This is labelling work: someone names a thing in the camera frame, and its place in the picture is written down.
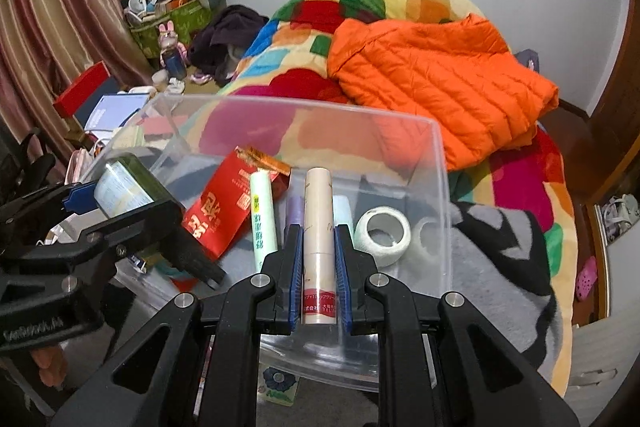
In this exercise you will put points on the clear plastic storage bin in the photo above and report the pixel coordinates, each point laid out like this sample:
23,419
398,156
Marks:
360,178

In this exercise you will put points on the small blue card box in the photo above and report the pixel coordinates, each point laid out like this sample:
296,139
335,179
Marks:
139,264

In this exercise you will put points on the white tape roll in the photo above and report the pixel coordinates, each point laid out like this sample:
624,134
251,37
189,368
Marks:
384,233

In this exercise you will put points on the pink bunny figure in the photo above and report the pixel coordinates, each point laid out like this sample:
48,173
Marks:
173,56

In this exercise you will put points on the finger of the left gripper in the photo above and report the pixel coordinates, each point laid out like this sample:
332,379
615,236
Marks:
179,247
81,198

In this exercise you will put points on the red flat box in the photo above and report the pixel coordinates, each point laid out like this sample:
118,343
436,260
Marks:
80,90

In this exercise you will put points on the striped brown curtain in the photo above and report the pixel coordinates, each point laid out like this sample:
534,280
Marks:
45,46

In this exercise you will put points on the blue white booklet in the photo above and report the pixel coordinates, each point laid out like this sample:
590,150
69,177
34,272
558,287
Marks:
114,110

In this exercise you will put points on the light green tube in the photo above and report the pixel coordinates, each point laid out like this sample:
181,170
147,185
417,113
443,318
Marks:
265,241

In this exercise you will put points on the grey black fleece blanket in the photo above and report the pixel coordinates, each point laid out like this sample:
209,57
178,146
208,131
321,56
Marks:
470,357

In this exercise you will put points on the orange puffer jacket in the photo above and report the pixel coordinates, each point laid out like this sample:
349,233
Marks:
460,74

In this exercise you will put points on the red packet box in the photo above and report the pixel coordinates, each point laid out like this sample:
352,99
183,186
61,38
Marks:
221,214

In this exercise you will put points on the cream lipstick tube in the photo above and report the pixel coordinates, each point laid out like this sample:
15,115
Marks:
319,286

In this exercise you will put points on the dark clothes pile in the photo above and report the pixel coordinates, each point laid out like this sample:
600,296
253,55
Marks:
217,49

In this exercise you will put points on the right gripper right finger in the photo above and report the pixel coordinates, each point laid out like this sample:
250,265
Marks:
358,310

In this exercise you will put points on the green flower soap box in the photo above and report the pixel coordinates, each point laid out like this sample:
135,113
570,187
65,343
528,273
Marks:
276,386

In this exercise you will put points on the green storage bag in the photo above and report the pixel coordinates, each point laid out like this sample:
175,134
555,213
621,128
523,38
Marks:
186,17

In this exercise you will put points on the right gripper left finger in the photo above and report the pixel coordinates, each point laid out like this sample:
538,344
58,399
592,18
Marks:
280,311

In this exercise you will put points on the green glass bottle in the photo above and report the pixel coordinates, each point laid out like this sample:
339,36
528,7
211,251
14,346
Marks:
125,191

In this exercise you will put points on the pink croc shoe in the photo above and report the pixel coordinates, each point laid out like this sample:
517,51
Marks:
586,279

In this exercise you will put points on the blue tape roll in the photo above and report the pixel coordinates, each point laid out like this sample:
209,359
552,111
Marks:
182,280

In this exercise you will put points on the left hand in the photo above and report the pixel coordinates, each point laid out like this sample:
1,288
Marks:
52,365

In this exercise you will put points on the colourful patchwork blanket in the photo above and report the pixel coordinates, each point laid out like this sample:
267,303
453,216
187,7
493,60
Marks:
288,60

